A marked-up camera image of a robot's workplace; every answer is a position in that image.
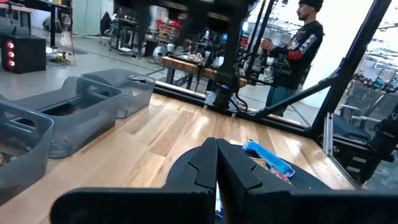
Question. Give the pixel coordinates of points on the black tower with red lights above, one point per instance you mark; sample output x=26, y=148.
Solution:
x=28, y=53

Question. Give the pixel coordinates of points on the person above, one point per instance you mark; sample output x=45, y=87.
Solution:
x=301, y=46

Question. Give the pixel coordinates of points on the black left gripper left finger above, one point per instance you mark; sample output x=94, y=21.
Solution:
x=186, y=202

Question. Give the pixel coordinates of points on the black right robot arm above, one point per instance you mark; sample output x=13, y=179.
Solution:
x=231, y=62

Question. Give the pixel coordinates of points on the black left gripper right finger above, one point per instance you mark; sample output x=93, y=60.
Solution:
x=264, y=205

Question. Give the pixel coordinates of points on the wooden workbench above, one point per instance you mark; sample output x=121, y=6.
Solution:
x=186, y=66

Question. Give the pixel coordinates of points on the round desk fan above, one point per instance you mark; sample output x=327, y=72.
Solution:
x=160, y=54

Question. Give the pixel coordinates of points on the grey office chair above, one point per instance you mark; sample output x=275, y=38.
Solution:
x=354, y=102
x=382, y=112

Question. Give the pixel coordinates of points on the blue wrapped snack bar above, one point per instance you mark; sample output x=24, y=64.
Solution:
x=267, y=157

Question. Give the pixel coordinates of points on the grey translucent plastic bin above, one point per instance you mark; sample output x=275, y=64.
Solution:
x=84, y=130
x=136, y=96
x=28, y=161

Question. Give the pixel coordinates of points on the red storage rack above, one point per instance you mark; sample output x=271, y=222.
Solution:
x=168, y=29

